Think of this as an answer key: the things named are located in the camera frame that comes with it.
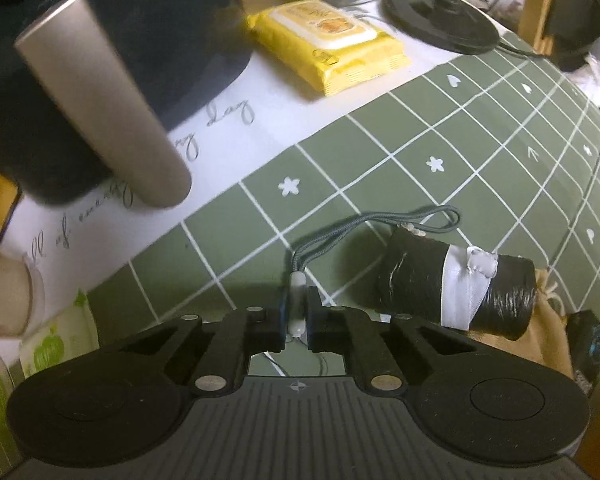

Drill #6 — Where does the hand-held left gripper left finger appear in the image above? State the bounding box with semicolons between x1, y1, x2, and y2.
115;287;292;396

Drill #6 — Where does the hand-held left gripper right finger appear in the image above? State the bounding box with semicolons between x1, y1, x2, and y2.
307;287;476;396

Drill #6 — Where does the grey lanyard cord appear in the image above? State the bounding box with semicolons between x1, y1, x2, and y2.
285;206;462;346

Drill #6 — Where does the black roll with white ribbon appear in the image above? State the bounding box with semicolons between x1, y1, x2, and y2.
377;227;537;342

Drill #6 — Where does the green wet wipes pack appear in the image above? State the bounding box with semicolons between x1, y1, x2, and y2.
19;290;101;378

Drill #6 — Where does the tan burlap drawstring pouch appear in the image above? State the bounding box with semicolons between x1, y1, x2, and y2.
522;267;576;381

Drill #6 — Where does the green grid tablecloth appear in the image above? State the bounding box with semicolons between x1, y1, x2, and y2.
0;0;600;396

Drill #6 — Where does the yellow wet wipes pack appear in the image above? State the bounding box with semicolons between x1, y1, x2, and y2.
245;0;412;98

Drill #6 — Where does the black air fryer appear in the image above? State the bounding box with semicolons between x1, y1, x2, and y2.
0;0;253;208

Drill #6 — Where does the black kettle base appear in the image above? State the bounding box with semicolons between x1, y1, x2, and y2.
382;0;501;56

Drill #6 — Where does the black kettle base cable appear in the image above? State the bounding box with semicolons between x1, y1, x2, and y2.
495;42;546;59

